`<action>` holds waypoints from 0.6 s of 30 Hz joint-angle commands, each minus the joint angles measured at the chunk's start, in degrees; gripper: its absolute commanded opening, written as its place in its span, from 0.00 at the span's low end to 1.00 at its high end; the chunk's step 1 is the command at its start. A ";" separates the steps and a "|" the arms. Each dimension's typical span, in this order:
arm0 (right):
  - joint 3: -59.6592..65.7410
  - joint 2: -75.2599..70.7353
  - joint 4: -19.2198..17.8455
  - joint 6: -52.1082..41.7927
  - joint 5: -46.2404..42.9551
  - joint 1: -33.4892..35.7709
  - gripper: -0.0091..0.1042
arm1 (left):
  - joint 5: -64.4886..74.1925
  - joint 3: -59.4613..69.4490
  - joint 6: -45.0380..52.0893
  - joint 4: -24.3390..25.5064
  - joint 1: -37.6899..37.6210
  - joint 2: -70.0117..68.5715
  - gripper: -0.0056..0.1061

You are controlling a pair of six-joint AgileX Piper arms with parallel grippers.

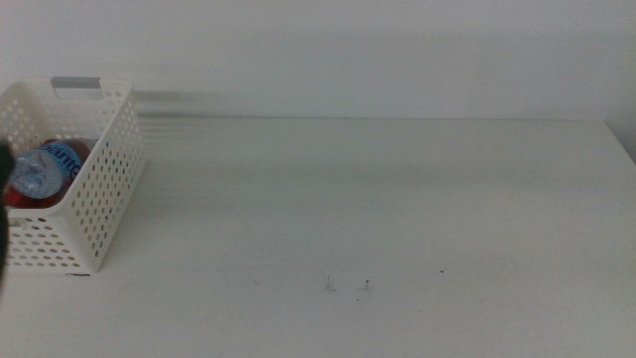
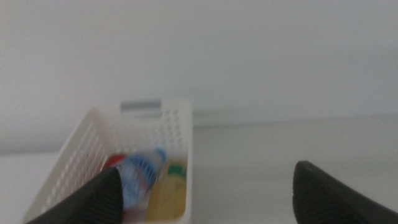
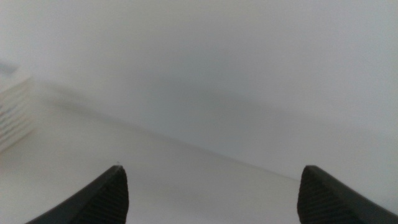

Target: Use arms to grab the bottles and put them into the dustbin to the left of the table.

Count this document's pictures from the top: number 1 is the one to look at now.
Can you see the clear water bottle blue cap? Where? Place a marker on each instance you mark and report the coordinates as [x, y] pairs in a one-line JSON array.
[[45, 169]]

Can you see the red soda can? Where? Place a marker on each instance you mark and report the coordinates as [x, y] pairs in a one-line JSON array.
[[20, 201]]

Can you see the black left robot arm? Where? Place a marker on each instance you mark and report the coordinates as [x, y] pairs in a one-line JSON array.
[[4, 199]]

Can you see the white perforated plastic basket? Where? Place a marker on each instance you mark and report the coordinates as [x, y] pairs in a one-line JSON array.
[[104, 199]]

